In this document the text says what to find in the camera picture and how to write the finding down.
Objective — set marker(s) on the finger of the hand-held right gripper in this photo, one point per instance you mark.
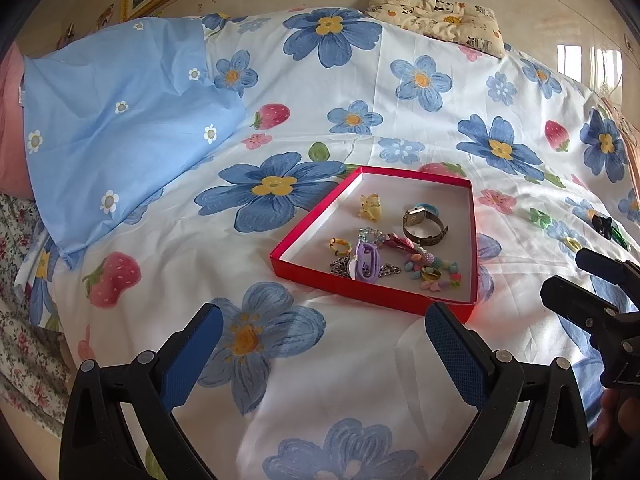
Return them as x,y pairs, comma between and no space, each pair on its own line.
575,300
597,262

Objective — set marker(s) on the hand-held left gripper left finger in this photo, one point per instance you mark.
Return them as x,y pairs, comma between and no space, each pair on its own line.
195,355

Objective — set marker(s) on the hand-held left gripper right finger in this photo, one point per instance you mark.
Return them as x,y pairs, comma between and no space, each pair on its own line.
455,355

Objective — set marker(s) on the red hair clip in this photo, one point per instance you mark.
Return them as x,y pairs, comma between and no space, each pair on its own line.
400,245

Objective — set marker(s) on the purple hair accessory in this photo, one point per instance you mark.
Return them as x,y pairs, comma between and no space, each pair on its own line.
372,251

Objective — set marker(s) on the yellow hair claw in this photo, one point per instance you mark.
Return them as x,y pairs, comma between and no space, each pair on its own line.
371,207

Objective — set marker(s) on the red shallow cardboard box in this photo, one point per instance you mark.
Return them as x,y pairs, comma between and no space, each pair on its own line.
395,187

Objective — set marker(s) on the person's right hand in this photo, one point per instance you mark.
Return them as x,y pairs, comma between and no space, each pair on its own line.
617,420

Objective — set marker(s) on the green hair accessory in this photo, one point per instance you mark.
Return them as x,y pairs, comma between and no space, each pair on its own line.
621,238

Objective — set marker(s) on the black bow hair clip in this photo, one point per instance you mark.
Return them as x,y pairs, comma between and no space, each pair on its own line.
602,226

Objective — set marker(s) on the floral patterned cloth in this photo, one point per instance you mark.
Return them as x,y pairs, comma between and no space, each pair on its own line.
25,340

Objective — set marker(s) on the light blue daisy pillow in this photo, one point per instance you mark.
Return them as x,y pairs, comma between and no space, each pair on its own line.
115,135

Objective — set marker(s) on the white floral bedsheet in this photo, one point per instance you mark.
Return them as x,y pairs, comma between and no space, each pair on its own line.
350,85

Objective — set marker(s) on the pink pillow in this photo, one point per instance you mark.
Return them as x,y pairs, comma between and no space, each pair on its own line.
10,125

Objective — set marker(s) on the cream animal print cushion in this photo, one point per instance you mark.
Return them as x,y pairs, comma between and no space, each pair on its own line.
435,15

